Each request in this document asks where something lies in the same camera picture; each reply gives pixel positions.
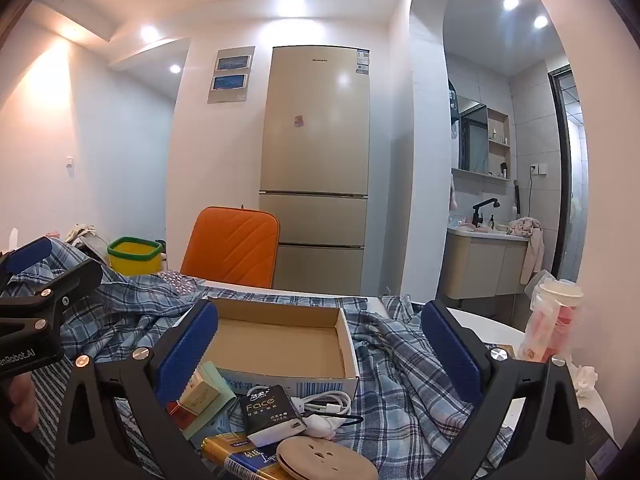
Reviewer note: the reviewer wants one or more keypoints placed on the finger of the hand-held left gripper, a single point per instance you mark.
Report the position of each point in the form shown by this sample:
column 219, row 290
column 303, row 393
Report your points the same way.
column 30, row 256
column 75, row 276

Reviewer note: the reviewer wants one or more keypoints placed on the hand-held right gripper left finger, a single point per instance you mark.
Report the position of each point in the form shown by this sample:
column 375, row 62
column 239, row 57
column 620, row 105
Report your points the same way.
column 187, row 355

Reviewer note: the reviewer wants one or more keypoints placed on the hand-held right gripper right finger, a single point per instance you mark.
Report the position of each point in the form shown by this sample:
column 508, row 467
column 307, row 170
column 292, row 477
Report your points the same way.
column 452, row 355

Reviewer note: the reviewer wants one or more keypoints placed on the green tissue packet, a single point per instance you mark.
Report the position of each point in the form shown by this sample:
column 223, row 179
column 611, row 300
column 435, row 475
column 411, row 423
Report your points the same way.
column 205, row 395

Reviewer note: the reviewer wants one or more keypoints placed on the cardboard box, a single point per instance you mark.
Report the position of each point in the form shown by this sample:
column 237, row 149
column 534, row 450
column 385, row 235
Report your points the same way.
column 280, row 340

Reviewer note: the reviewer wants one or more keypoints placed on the black tissue pack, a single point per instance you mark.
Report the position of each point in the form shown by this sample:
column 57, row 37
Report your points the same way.
column 265, row 412

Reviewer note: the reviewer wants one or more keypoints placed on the beige round compact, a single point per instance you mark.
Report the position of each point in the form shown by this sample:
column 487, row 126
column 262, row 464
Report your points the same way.
column 325, row 457

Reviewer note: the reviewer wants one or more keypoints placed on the person's left hand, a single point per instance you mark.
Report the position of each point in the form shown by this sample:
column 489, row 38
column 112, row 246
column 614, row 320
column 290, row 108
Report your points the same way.
column 22, row 400

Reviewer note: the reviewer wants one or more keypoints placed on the white crumpled cloth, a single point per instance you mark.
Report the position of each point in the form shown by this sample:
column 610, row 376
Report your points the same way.
column 82, row 232

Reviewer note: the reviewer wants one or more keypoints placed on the blue plaid shirt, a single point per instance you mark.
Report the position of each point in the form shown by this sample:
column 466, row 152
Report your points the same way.
column 395, row 360

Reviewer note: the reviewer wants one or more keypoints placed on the yellow bin with green rim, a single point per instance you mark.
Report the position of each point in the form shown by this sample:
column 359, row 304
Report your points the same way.
column 132, row 260

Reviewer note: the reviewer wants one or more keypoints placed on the sequined cloth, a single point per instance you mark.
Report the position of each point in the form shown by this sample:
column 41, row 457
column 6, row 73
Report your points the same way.
column 177, row 281

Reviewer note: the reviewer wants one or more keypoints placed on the clear plastic bag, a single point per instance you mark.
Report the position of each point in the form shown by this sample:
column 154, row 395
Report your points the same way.
column 542, row 330

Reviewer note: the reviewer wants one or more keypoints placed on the beige sink vanity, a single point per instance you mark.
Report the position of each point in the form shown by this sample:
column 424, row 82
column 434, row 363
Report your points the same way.
column 480, row 265

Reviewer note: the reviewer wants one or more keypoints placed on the orange chair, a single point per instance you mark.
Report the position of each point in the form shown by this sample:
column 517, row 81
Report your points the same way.
column 232, row 247

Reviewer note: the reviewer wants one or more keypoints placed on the crumpled white tissue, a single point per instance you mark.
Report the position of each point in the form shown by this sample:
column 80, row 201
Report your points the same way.
column 584, row 379

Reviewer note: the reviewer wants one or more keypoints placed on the pink towel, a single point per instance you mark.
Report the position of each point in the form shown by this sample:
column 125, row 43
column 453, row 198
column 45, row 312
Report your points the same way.
column 530, row 240

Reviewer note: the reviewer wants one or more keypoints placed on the black faucet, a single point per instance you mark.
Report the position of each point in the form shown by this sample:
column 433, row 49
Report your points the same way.
column 482, row 207

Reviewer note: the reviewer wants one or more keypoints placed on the smartphone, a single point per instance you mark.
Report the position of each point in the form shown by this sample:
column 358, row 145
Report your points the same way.
column 597, row 440

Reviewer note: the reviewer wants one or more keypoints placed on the bathroom mirror cabinet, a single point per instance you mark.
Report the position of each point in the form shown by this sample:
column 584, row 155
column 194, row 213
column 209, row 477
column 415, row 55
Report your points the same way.
column 475, row 135

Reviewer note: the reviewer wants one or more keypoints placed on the recessed ceiling light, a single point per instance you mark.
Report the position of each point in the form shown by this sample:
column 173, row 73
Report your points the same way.
column 174, row 68
column 510, row 2
column 540, row 21
column 149, row 33

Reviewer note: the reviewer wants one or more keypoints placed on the beige refrigerator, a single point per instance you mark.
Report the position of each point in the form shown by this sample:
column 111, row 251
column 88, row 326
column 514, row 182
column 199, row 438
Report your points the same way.
column 315, row 160

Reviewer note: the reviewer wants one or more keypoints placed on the pink fridge magnet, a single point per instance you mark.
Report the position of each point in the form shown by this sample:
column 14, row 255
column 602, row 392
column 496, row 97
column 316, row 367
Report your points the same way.
column 299, row 121

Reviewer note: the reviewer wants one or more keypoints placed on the black door frame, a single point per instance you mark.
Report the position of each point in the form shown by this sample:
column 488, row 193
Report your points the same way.
column 562, row 185

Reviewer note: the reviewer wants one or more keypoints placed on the white wall socket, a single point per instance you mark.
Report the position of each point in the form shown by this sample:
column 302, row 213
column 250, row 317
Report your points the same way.
column 538, row 168

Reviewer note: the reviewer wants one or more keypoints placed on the grey wall panel box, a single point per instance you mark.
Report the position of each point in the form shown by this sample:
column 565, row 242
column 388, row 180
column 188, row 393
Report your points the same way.
column 231, row 75

